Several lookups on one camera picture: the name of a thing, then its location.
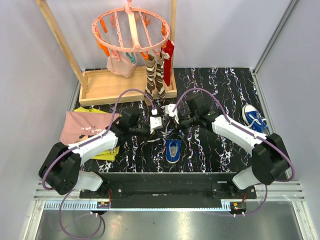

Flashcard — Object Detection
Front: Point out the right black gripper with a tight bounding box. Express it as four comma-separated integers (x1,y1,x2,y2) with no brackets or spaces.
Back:
167,112,199,142

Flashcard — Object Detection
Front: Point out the blue sneaker with white laces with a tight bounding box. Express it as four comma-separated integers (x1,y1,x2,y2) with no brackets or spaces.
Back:
146,120,183,164

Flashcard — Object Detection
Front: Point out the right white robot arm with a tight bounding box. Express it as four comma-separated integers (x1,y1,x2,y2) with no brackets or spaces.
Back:
178,98,291,199

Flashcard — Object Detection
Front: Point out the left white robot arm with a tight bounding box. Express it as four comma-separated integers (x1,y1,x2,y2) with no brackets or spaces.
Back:
38,112,162,198

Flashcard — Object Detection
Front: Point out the right brown striped sock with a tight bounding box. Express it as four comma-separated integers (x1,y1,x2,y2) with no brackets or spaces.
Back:
154,52,166,102

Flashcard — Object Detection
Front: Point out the brown striped sock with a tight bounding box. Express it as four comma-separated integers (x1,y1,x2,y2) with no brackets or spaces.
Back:
144,54,156,99
154,52,166,102

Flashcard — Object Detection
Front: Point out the wooden drying rack stand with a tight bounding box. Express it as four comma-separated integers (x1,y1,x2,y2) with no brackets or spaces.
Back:
36,0,177,107

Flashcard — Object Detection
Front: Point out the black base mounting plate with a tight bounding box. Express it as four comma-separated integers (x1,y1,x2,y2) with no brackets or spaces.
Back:
79,172,257,203

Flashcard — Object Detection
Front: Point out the pink mesh laundry bag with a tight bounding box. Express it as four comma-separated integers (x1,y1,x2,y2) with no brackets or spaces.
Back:
106,50,137,78

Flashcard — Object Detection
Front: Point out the pink folded t-shirt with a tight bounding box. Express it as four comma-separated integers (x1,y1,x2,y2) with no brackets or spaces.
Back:
59,111,112,145

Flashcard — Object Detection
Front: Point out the left brown striped sock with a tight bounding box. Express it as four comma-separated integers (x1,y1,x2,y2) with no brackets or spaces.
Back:
144,54,156,99

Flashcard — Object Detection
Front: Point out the red hanging sock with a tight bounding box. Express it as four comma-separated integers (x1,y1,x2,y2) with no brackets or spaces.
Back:
162,39,175,87

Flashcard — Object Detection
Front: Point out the pink round clip hanger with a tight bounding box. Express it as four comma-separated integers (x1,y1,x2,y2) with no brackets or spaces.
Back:
91,0,171,64

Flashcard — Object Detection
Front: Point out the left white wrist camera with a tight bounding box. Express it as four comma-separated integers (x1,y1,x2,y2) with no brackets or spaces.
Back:
149,108,163,135

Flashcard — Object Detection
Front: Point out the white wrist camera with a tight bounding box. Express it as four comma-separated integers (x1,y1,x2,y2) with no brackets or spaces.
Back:
164,103,179,124
149,108,163,135

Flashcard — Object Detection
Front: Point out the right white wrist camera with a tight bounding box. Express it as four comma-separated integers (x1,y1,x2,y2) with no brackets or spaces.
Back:
164,103,179,124

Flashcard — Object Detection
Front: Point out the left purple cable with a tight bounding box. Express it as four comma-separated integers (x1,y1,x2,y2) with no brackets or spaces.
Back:
41,88,158,238

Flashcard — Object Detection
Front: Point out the purple cable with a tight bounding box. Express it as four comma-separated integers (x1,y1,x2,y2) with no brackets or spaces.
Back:
41,88,158,238
172,87,296,217

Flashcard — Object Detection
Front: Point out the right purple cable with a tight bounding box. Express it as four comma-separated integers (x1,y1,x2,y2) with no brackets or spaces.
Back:
172,87,296,217

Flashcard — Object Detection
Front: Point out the aluminium slotted rail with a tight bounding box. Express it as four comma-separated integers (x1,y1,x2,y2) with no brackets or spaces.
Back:
44,199,231,212

